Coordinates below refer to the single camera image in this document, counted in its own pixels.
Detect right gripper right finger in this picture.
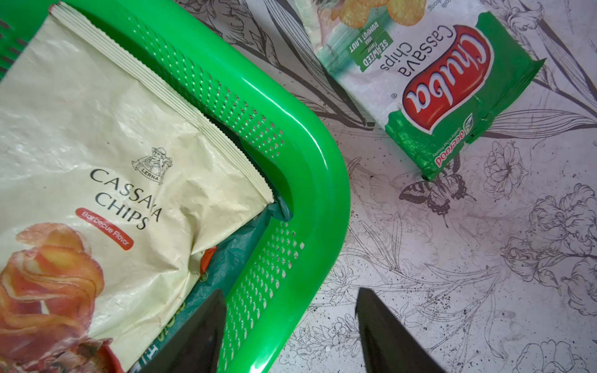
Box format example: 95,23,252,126
355,288,444,372

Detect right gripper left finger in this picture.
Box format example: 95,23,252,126
140,289,226,373

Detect dark green Real chips bag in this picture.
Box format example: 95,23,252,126
130,194,292,372

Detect orange cream cassava chips bag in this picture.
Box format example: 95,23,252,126
1,3,274,372

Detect green white Chuba chips bag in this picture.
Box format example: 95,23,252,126
295,1,543,180

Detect green plastic basket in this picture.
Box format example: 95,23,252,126
1,1,350,372

